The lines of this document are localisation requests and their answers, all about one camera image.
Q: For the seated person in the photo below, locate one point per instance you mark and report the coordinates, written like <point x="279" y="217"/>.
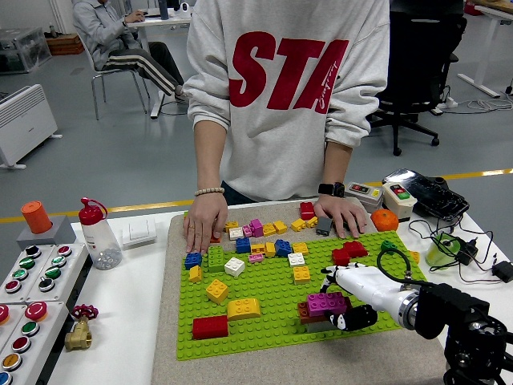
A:
<point x="96" y="32"/>

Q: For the wooden crate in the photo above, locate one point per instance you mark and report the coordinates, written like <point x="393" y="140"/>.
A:
<point x="66" y="45"/>

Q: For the person's left hand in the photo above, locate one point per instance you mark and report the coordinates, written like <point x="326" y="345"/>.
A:
<point x="340" y="210"/>

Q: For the black plug adapter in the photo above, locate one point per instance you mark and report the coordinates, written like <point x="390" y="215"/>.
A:
<point x="468" y="252"/>

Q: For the white chair metal legs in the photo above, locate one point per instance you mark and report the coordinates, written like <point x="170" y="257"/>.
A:
<point x="86" y="56"/>

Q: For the clear bottle red cap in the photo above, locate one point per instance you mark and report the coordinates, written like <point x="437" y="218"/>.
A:
<point x="98" y="240"/>

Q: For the small black box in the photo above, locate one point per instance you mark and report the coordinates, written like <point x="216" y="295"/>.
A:
<point x="503" y="272"/>

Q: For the grey two-button switch box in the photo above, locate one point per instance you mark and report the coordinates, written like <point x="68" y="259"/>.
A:
<point x="362" y="190"/>

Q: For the white four-button control box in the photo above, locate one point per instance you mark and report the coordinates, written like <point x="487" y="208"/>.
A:
<point x="52" y="272"/>
<point x="20" y="274"/>

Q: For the white round camera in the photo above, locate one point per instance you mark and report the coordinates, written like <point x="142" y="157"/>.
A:
<point x="184" y="8"/>

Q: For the brown toy brick slab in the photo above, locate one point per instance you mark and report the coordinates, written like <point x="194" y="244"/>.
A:
<point x="302" y="314"/>

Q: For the green plastic cup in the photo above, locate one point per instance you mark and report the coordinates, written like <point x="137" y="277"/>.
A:
<point x="437" y="256"/>

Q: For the small yellow toy brick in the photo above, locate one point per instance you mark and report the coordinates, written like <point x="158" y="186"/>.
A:
<point x="269" y="229"/>
<point x="280" y="227"/>
<point x="301" y="248"/>
<point x="270" y="249"/>
<point x="258" y="248"/>
<point x="231" y="227"/>
<point x="298" y="225"/>
<point x="195" y="274"/>
<point x="312" y="221"/>

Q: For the orange fruit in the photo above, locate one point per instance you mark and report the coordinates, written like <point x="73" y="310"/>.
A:
<point x="384" y="220"/>

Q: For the green studded baseplate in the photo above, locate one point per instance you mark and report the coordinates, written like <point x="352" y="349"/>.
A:
<point x="260" y="341"/>

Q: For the dark blue bottle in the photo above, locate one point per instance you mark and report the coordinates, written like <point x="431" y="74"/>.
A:
<point x="163" y="10"/>

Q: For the blue toy brick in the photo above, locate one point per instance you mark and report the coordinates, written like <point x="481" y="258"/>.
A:
<point x="193" y="261"/>
<point x="243" y="245"/>
<point x="283" y="248"/>

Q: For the tiny yellow toy brick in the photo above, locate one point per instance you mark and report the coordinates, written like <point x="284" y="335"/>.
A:
<point x="414" y="257"/>

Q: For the person's right forearm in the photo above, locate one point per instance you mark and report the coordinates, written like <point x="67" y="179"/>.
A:
<point x="210" y="158"/>

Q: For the black smartwatch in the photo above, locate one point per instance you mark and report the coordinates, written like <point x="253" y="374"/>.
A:
<point x="336" y="189"/>

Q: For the white wall switch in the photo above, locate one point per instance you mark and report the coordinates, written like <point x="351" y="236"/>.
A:
<point x="139" y="233"/>

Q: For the black office chair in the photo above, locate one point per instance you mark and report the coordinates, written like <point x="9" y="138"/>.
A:
<point x="417" y="52"/>

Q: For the flat light pink brick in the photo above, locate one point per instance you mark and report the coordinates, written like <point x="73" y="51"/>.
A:
<point x="256" y="258"/>

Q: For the orange cylinder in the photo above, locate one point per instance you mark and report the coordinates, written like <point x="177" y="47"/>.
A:
<point x="36" y="218"/>

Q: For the white red-green button box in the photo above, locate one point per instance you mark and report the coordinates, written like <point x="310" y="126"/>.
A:
<point x="398" y="200"/>

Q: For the tall red toy brick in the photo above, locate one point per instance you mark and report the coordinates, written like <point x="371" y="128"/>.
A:
<point x="307" y="210"/>

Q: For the grey-brown mat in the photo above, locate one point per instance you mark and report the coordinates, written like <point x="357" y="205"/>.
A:
<point x="300" y="369"/>

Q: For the small orange toy brick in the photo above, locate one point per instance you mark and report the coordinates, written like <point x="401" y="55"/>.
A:
<point x="216" y="239"/>

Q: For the dark green toy brick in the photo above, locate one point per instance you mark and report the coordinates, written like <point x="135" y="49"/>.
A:
<point x="388" y="244"/>

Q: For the person's right hand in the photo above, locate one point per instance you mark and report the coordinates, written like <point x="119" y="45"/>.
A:
<point x="205" y="216"/>

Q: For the small white toy brick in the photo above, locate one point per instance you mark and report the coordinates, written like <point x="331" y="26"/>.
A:
<point x="235" y="233"/>

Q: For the white desk wooden top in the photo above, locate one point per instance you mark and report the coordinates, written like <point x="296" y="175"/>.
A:
<point x="487" y="48"/>

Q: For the small light pink brick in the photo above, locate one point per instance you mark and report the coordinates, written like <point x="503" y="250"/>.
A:
<point x="247" y="230"/>

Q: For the person's left forearm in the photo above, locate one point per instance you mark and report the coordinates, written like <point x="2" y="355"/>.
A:
<point x="337" y="164"/>

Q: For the tall lime toy brick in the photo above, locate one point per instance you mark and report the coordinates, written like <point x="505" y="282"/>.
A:
<point x="216" y="259"/>

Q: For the curved red toy brick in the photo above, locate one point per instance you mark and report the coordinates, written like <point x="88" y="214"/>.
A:
<point x="356" y="248"/>

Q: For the tall magenta toy brick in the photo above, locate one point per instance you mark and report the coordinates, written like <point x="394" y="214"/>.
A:
<point x="256" y="228"/>

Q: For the black handheld controller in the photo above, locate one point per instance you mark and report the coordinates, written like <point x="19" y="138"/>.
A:
<point x="429" y="192"/>

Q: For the white panel heater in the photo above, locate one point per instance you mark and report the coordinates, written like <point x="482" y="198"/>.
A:
<point x="24" y="120"/>

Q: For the white emergency-stop button box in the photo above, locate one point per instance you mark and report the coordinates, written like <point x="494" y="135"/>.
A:
<point x="2" y="314"/>
<point x="30" y="329"/>

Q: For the large red toy brick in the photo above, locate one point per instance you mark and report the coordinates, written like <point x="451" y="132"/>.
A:
<point x="210" y="327"/>

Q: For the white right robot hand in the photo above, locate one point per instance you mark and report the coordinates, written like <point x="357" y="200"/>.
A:
<point x="372" y="284"/>

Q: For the clear storage crate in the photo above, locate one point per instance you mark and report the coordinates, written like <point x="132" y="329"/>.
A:
<point x="20" y="50"/>

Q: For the curved yellow toy brick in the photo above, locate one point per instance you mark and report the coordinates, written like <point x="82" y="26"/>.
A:
<point x="243" y="309"/>

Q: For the grey long toy brick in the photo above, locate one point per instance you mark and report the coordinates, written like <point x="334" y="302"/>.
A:
<point x="318" y="327"/>

